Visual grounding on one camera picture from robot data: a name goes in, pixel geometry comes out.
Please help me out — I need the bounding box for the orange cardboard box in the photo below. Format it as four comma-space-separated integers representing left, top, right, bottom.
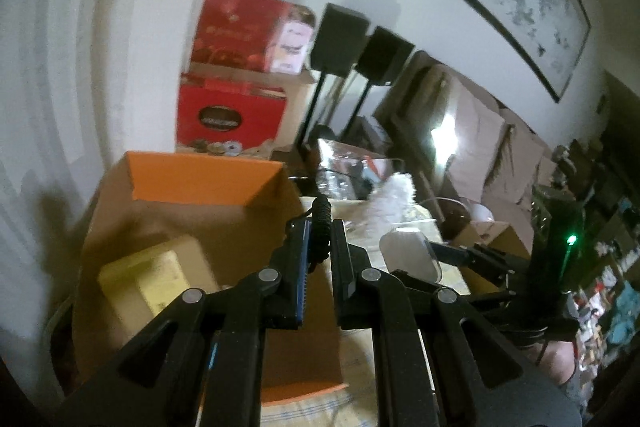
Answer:
73, 152, 347, 405

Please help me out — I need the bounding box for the pink white tissue pack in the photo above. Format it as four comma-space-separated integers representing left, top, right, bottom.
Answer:
269, 4, 316, 76

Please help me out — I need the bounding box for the black speaker left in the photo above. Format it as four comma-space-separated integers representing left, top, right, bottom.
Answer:
310, 3, 370, 78

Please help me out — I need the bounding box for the yellow plaid tablecloth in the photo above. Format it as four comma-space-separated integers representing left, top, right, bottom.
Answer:
260, 199, 440, 426

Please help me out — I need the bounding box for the clear bag of items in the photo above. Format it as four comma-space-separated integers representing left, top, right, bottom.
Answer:
311, 139, 406, 200

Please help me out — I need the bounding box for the white feather duster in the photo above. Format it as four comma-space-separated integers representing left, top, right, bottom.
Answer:
360, 172, 416, 234

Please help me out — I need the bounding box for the red gift bag upper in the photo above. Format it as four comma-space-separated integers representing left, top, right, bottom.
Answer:
191, 0, 295, 74

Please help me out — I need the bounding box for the yellow sponge block with label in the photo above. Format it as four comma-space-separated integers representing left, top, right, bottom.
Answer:
98, 235, 220, 335

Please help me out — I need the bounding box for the black lanyard strap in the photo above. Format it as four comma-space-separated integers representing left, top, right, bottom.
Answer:
286, 195, 334, 273

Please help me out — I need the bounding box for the brown cardboard box right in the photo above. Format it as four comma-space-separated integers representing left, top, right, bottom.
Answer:
450, 221, 534, 259

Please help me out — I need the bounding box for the brown cushion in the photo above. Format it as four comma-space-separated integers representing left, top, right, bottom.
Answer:
374, 51, 556, 255

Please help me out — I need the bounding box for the person right hand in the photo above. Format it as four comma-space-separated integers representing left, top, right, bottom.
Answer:
537, 340, 577, 386

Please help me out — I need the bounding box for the red collection gift box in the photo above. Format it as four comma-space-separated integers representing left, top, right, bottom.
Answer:
176, 76, 288, 158

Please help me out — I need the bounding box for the white square case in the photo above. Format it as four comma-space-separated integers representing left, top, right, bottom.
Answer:
378, 227, 442, 283

